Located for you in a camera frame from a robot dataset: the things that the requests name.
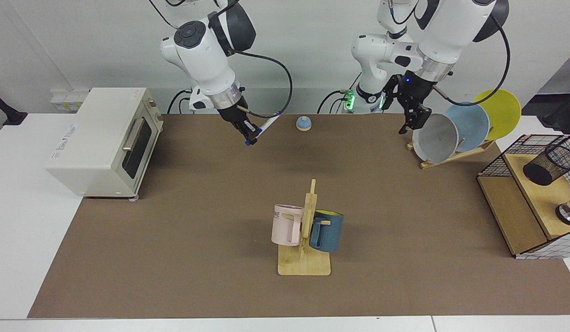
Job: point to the blue and white marker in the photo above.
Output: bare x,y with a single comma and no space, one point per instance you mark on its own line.
268,124

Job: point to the black mesh pen holder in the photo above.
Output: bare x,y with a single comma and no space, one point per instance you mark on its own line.
549,166

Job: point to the grey plate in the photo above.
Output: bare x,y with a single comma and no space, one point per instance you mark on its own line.
437,140

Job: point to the small blue round bell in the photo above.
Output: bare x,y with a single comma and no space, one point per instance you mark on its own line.
303,123

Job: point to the wooden plate rack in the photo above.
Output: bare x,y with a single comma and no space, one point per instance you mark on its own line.
455,156

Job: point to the light blue plate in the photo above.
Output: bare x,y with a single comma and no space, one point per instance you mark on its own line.
473,127

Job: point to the yellow plate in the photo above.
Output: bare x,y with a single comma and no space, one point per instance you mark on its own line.
503,113

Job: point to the pink cup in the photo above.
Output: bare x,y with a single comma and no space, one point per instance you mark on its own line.
284,226

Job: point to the dark blue cup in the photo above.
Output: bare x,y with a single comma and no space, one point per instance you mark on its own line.
328,233

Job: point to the brown table cloth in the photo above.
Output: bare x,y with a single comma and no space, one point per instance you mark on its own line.
197,258

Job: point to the wooden cup stand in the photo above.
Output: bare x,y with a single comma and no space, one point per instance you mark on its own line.
303,265

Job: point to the pale toaster oven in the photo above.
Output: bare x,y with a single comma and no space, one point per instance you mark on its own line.
91,143

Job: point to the silver metal round thing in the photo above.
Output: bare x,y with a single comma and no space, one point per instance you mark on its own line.
569,213

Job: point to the black stand foot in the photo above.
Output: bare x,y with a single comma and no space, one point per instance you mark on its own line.
10,117

